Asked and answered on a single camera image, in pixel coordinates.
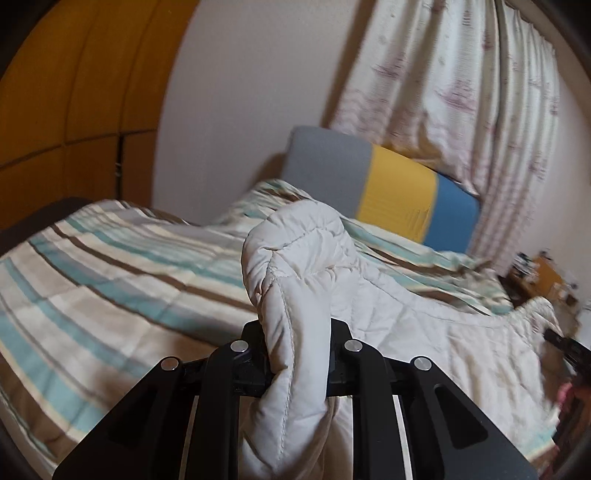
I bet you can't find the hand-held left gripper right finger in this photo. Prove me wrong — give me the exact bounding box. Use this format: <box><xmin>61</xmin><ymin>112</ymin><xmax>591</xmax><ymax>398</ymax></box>
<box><xmin>327</xmin><ymin>318</ymin><xmax>540</xmax><ymax>480</ymax></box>

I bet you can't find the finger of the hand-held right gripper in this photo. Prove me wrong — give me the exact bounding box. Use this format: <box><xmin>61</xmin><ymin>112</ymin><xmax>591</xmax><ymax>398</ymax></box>
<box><xmin>544</xmin><ymin>328</ymin><xmax>591</xmax><ymax>369</ymax></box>

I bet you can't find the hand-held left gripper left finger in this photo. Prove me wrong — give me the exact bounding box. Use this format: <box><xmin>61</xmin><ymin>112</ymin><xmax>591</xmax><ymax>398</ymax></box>
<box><xmin>53</xmin><ymin>320</ymin><xmax>273</xmax><ymax>480</ymax></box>

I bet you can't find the light grey quilted jacket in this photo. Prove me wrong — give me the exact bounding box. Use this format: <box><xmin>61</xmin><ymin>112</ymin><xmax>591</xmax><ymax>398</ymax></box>
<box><xmin>231</xmin><ymin>199</ymin><xmax>568</xmax><ymax>480</ymax></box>

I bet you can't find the wooden desk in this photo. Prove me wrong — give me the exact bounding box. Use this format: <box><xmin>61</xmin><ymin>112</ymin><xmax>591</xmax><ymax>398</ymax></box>
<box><xmin>508</xmin><ymin>251</ymin><xmax>581</xmax><ymax>317</ymax></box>

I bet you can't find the striped bed blanket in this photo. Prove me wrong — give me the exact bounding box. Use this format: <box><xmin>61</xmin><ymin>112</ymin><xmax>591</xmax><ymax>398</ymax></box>
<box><xmin>0</xmin><ymin>179</ymin><xmax>514</xmax><ymax>480</ymax></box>

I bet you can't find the grey yellow blue headboard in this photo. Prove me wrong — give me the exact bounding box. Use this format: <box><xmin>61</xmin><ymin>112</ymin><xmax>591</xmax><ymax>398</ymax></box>
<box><xmin>283</xmin><ymin>126</ymin><xmax>482</xmax><ymax>254</ymax></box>

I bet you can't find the white ship print curtain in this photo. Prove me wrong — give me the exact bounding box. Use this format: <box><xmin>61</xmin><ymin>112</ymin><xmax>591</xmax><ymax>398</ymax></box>
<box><xmin>330</xmin><ymin>0</ymin><xmax>563</xmax><ymax>280</ymax></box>

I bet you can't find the wooden wardrobe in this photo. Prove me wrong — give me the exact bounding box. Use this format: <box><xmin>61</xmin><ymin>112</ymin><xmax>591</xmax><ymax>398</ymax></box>
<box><xmin>0</xmin><ymin>0</ymin><xmax>200</xmax><ymax>232</ymax></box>

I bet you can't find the dark bed frame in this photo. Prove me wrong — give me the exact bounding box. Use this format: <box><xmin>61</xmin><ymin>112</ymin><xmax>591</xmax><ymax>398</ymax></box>
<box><xmin>0</xmin><ymin>197</ymin><xmax>110</xmax><ymax>254</ymax></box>

